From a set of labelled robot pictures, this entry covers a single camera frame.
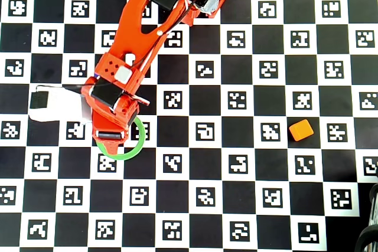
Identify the orange cube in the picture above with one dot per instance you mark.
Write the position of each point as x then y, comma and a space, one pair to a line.
301, 130

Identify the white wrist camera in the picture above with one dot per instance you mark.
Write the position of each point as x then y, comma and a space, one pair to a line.
65, 104

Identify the black white marker checkerboard mat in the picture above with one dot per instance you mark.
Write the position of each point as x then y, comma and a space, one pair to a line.
189, 199

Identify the red robot arm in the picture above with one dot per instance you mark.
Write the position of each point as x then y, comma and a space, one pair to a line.
130, 33

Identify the black tripod stand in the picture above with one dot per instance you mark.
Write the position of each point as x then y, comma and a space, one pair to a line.
373, 199

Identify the white square connector block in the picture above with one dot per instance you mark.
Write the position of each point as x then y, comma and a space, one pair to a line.
122, 74

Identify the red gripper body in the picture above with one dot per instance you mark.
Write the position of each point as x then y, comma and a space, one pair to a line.
110, 135

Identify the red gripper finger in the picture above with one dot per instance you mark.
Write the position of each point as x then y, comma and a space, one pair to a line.
112, 149

